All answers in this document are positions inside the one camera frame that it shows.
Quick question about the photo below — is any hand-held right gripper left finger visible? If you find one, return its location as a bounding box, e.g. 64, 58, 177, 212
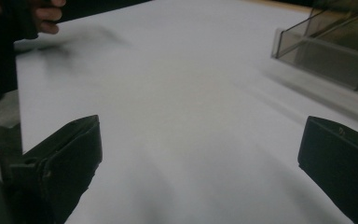
9, 114, 103, 224

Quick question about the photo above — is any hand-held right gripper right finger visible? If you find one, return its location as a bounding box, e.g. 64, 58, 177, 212
297, 116, 358, 224

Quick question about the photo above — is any clear plastic organizer box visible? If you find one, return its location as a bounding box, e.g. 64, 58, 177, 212
270, 0, 358, 101

